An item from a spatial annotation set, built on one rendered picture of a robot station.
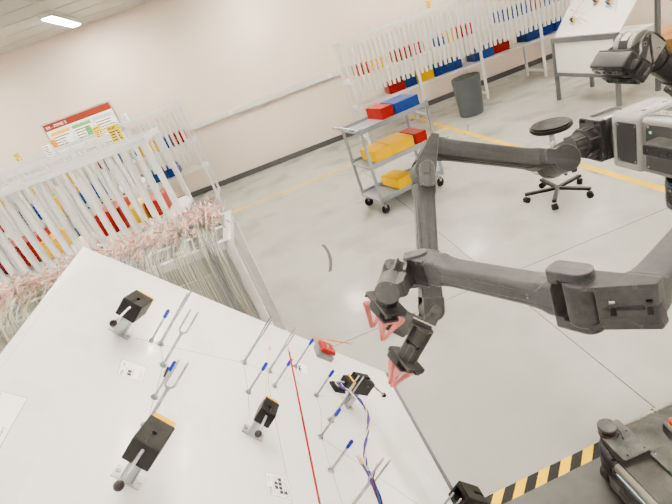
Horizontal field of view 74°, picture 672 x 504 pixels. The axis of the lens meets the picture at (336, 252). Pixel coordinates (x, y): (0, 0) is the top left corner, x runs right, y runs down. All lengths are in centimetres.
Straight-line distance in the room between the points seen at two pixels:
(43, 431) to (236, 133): 841
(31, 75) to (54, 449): 894
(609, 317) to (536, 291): 11
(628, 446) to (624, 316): 136
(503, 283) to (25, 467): 77
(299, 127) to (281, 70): 108
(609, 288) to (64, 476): 81
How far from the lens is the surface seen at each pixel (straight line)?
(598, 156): 148
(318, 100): 910
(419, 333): 123
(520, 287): 83
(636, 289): 76
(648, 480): 209
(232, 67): 895
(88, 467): 79
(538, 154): 137
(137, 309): 99
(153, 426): 74
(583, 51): 711
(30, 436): 80
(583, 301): 77
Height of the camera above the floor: 195
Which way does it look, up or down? 25 degrees down
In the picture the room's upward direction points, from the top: 20 degrees counter-clockwise
